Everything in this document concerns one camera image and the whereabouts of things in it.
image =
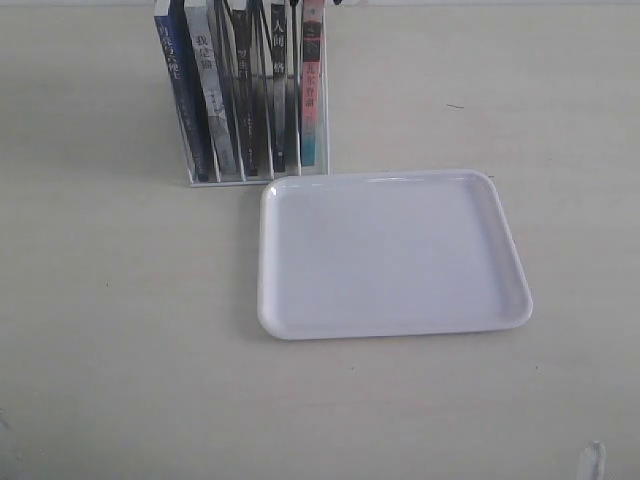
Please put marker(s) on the black grey book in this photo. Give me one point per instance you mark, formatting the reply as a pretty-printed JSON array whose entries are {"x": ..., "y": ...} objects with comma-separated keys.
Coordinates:
[{"x": 279, "y": 71}]

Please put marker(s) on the white wire book rack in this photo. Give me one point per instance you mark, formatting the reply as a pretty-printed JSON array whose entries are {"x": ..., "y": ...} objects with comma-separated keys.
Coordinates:
[{"x": 262, "y": 95}]

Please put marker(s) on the translucent object at bottom edge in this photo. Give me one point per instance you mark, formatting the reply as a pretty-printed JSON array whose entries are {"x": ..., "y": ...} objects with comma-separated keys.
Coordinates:
[{"x": 591, "y": 462}]

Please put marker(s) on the blue book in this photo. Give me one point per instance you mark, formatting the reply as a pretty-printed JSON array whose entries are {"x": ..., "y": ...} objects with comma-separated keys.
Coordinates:
[{"x": 171, "y": 25}]

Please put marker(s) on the grey white book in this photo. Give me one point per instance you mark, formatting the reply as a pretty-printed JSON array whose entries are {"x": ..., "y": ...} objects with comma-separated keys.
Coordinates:
[{"x": 200, "y": 20}]

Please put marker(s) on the pink teal book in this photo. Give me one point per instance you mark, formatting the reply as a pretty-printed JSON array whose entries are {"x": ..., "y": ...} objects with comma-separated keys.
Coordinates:
[{"x": 312, "y": 30}]

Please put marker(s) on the thin black book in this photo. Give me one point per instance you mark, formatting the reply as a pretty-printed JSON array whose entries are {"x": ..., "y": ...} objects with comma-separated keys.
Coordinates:
[{"x": 241, "y": 22}]

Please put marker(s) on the white plastic tray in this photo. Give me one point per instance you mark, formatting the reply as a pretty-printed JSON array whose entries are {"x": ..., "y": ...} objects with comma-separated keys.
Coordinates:
[{"x": 387, "y": 254}]

